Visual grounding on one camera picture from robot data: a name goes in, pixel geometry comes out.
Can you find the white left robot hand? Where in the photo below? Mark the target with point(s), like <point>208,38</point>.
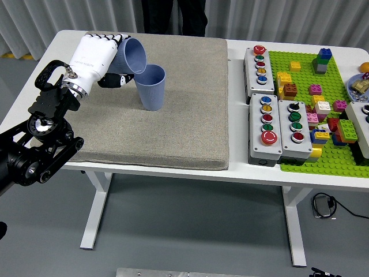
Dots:
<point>92,60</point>

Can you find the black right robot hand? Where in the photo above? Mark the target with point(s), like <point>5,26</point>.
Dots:
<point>321,273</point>

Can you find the blue ribbed plastic cup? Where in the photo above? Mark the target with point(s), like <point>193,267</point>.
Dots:
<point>151,95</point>
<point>135,54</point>

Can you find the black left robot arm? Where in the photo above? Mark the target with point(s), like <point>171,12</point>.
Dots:
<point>17,161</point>

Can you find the white table leg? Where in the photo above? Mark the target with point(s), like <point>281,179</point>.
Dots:
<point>96,207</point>
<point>295,225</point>

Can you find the grey power adapter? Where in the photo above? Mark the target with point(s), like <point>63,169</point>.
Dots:
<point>323,206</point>

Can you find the yellow black floor tape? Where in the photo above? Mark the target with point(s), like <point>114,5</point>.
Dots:
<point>14,55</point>

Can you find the person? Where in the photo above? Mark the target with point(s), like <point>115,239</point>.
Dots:
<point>158,17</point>

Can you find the grey-brown fabric mat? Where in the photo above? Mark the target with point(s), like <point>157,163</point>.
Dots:
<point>173,130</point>

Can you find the yellow rounded toy brick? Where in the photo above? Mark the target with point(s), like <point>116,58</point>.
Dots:
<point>316,151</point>

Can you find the blue and yellow brick stack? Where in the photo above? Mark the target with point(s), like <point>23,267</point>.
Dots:
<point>317,139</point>

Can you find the grey box large red button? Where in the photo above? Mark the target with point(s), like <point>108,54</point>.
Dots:
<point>258,147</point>

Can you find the light green toy brick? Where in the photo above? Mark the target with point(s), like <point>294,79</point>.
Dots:
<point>347,130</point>

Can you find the red toy brick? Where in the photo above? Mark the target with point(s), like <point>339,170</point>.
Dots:
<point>333,124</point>

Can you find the light pink toy brick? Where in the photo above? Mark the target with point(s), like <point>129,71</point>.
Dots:
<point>312,118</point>

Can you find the white control box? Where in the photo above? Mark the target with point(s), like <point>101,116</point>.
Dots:
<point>357,118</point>

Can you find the dark red small brick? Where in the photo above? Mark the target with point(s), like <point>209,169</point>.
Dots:
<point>309,109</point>

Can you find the white toy brick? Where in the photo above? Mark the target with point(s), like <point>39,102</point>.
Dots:
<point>323,108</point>

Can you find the magenta toy brick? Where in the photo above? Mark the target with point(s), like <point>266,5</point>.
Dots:
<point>340,106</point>

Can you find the white pleated curtain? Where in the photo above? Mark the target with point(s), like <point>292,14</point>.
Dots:
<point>259,17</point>

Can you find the five-button grey control box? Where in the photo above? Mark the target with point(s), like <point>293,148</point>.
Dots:
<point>266,86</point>

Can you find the brown toy brick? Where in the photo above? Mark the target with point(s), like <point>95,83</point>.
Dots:
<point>289,91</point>

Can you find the gold toy figure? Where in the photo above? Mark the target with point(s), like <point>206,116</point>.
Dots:
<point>361,86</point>

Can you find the blue plate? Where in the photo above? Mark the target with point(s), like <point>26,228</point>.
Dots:
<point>352,83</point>

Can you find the large yellow toy brick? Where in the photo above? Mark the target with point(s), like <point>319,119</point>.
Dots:
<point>284,78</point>

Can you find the small yellow toy brick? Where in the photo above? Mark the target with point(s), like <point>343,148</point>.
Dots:
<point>295,66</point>

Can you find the grey toy brick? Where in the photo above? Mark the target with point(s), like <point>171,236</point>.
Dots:
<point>320,69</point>

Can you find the orange fruit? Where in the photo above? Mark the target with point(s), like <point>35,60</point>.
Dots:
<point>365,67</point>

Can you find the dark green toy brick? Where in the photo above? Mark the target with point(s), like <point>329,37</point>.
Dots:
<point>320,61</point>

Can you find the green studded baseplate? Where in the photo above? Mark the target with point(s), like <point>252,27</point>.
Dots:
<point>307,57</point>

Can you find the blue toy brick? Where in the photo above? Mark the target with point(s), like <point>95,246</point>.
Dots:
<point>325,54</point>

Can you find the grey box black selector switch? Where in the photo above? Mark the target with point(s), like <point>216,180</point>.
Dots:
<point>302,147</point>

